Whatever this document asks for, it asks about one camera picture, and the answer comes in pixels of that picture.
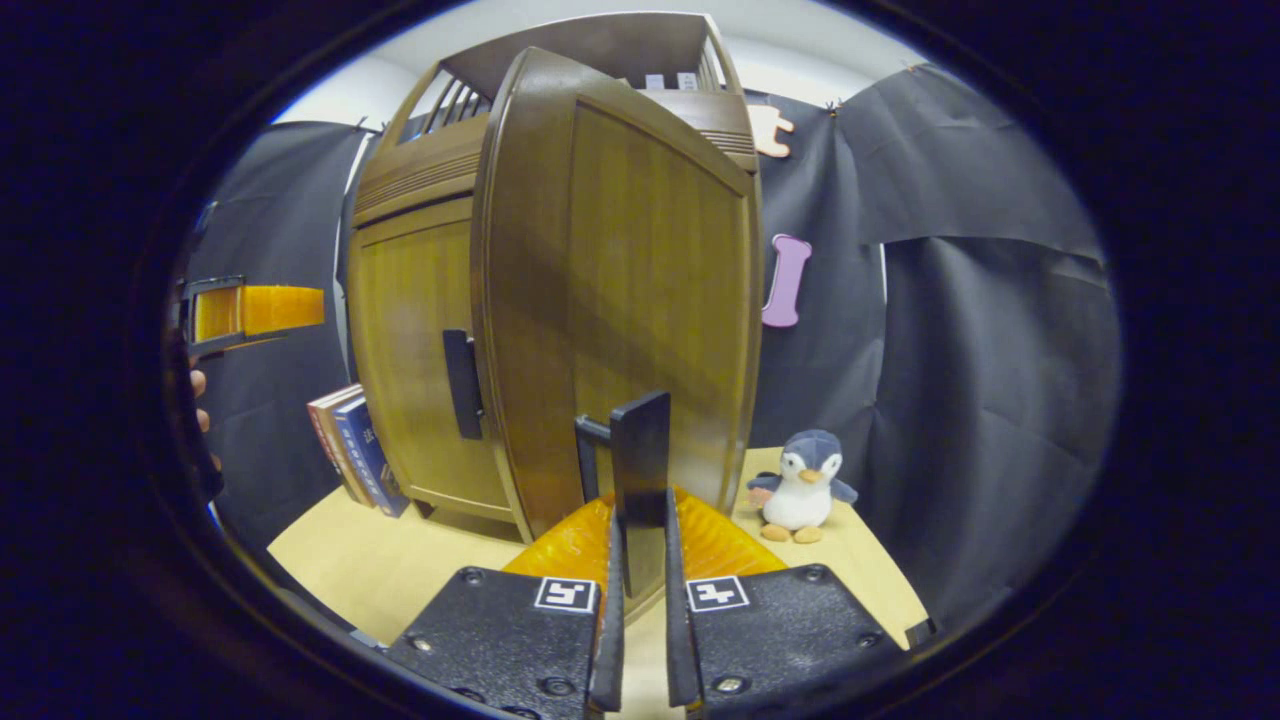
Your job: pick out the red book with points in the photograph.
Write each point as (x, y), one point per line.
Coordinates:
(320, 425)

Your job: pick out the wooden shoe cabinet door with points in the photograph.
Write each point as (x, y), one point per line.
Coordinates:
(620, 280)
(410, 350)

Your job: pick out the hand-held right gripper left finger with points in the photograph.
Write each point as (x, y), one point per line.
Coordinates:
(500, 640)

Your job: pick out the penguin plush toy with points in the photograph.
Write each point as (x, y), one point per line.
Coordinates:
(803, 485)

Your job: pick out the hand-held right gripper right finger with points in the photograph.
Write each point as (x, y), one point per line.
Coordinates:
(780, 640)

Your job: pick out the black backdrop cloth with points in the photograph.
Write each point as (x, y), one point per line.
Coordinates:
(980, 350)

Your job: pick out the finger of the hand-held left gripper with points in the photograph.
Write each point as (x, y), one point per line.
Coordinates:
(285, 308)

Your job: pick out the wooden double-door shoe cabinet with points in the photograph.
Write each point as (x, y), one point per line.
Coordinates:
(600, 45)

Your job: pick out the blue book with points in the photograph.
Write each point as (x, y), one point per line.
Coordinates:
(368, 455)

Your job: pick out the grey shelf book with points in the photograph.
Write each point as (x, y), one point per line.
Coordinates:
(687, 80)

